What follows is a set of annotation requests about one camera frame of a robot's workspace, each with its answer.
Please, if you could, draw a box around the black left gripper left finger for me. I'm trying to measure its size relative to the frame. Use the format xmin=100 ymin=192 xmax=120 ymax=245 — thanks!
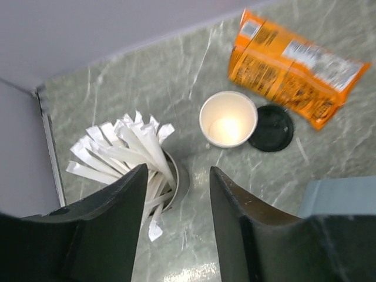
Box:
xmin=1 ymin=164 xmax=148 ymax=281

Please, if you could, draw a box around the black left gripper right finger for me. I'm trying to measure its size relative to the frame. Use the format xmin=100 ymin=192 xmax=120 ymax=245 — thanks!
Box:
xmin=210 ymin=166 xmax=375 ymax=281

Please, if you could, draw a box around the white wrapped straws bundle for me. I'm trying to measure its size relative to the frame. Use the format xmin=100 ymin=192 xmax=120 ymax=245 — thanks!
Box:
xmin=66 ymin=111 xmax=177 ymax=241

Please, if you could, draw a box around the grey straw holder cup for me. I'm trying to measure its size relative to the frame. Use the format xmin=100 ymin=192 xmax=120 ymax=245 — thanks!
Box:
xmin=143 ymin=151 xmax=190 ymax=218

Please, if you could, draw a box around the stack of black cup lids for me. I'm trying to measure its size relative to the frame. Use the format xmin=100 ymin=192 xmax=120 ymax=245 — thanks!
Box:
xmin=248 ymin=104 xmax=294 ymax=152

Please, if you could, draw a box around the stack of green paper cups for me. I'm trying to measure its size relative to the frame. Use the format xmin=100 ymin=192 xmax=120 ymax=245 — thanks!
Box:
xmin=199 ymin=90 xmax=259 ymax=149

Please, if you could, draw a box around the orange snack bag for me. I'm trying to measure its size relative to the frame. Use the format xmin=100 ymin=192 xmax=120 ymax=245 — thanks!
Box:
xmin=228 ymin=9 xmax=371 ymax=130

